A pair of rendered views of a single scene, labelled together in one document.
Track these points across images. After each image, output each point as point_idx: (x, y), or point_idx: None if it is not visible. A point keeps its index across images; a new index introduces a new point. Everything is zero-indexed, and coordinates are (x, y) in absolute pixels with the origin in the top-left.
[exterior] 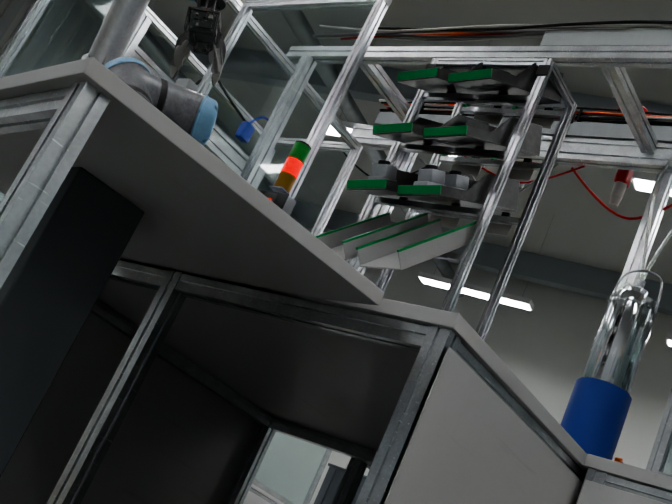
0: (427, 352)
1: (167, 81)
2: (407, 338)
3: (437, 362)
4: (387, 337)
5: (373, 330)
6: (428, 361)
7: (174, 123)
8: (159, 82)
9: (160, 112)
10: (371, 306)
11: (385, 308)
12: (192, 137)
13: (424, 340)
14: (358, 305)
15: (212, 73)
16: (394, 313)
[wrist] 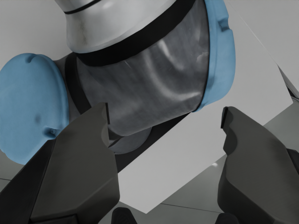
0: (295, 99)
1: (120, 135)
2: (294, 94)
3: (295, 101)
4: (288, 87)
5: (285, 82)
6: (292, 98)
7: (175, 191)
8: (114, 140)
9: (169, 195)
10: (291, 87)
11: (295, 92)
12: (182, 186)
13: (298, 99)
14: (286, 82)
15: (231, 124)
16: (296, 94)
